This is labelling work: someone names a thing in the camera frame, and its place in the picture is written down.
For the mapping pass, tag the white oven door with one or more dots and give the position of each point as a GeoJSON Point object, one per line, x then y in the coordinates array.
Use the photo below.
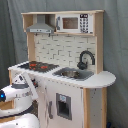
{"type": "Point", "coordinates": [39, 107]}

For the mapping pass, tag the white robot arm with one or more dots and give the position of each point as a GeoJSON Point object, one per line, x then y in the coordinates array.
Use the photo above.
{"type": "Point", "coordinates": [23, 93]}

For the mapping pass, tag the wooden toy kitchen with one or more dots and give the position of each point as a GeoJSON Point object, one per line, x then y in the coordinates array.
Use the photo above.
{"type": "Point", "coordinates": [88, 97]}

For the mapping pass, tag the metal sink basin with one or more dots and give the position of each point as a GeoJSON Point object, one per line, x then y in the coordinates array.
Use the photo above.
{"type": "Point", "coordinates": [74, 74]}

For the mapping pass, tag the black toy faucet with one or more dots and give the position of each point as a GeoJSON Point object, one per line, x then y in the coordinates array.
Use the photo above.
{"type": "Point", "coordinates": [83, 64]}

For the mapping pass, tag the black stovetop red burners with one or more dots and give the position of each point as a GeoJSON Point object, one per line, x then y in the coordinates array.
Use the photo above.
{"type": "Point", "coordinates": [38, 66]}

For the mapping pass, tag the right oven knob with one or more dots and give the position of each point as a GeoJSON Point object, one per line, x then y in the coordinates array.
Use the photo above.
{"type": "Point", "coordinates": [35, 84]}

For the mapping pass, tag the grey ice dispenser panel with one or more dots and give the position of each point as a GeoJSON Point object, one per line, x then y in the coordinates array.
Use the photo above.
{"type": "Point", "coordinates": [63, 105]}

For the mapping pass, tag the toy microwave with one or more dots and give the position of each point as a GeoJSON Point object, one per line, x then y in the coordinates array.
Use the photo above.
{"type": "Point", "coordinates": [74, 23]}

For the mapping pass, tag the grey range hood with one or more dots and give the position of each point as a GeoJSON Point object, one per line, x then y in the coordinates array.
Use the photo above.
{"type": "Point", "coordinates": [41, 26]}

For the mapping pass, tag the grey backdrop curtain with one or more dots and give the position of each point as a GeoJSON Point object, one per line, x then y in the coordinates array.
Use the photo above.
{"type": "Point", "coordinates": [13, 47]}

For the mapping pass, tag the grey fridge door handle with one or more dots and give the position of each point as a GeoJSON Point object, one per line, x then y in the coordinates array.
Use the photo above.
{"type": "Point", "coordinates": [50, 110]}

